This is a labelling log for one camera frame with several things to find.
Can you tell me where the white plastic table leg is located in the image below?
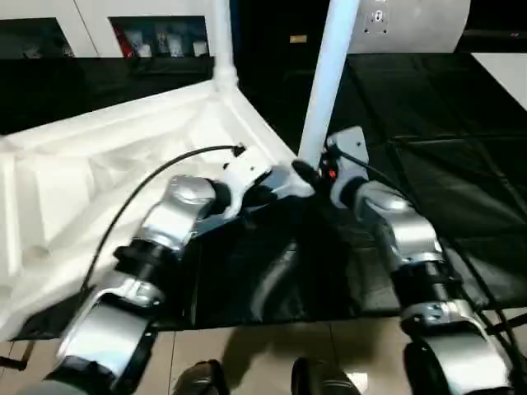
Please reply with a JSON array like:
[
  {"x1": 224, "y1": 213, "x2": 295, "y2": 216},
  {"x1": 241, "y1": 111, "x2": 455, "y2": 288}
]
[
  {"x1": 212, "y1": 0, "x2": 240, "y2": 95},
  {"x1": 296, "y1": 0, "x2": 360, "y2": 166}
]

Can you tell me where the white plastic table top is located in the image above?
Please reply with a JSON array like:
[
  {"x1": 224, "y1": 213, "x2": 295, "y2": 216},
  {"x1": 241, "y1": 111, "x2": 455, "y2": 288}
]
[{"x1": 0, "y1": 77, "x2": 319, "y2": 343}]

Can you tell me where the black work mat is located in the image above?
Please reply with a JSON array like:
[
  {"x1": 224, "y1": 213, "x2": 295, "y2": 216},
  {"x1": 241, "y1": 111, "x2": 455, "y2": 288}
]
[{"x1": 0, "y1": 51, "x2": 527, "y2": 342}]

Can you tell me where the black box with gold label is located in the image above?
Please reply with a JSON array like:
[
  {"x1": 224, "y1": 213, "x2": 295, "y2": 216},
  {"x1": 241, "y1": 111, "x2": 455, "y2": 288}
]
[{"x1": 230, "y1": 0, "x2": 330, "y2": 79}]

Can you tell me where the grey left robot foot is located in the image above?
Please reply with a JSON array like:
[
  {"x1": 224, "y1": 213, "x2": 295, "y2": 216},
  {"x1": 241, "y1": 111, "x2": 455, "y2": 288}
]
[{"x1": 175, "y1": 360, "x2": 231, "y2": 395}]

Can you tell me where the grey robot foot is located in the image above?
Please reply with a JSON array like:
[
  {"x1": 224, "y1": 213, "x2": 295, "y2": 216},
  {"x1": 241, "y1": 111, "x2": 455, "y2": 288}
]
[
  {"x1": 291, "y1": 356, "x2": 360, "y2": 395},
  {"x1": 175, "y1": 360, "x2": 231, "y2": 395}
]

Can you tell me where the grey right robot foot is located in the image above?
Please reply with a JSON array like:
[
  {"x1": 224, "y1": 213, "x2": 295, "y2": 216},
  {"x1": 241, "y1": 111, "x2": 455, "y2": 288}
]
[{"x1": 291, "y1": 356, "x2": 360, "y2": 395}]

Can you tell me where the flat white board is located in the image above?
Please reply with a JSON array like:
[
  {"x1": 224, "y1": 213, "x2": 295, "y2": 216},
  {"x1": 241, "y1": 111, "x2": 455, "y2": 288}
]
[{"x1": 471, "y1": 52, "x2": 527, "y2": 113}]

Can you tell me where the black monitor with red logo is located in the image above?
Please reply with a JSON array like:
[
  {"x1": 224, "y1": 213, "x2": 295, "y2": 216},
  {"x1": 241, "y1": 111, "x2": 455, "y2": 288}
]
[{"x1": 460, "y1": 28, "x2": 527, "y2": 43}]

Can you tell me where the white glass door cabinet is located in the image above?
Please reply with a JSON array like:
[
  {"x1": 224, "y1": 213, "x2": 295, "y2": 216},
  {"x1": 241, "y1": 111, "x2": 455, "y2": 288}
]
[{"x1": 0, "y1": 0, "x2": 218, "y2": 59}]

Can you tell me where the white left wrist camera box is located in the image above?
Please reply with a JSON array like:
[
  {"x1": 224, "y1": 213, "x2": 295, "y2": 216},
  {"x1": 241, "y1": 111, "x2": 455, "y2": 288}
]
[{"x1": 222, "y1": 151, "x2": 277, "y2": 220}]

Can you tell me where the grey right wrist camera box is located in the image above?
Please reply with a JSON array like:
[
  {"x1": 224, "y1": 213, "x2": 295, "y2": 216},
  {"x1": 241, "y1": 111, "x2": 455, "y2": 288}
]
[{"x1": 324, "y1": 126, "x2": 371, "y2": 207}]

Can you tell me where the black metal table frame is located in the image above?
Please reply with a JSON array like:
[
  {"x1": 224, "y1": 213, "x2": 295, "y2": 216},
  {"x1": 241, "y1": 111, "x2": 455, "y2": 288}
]
[{"x1": 0, "y1": 341, "x2": 34, "y2": 370}]

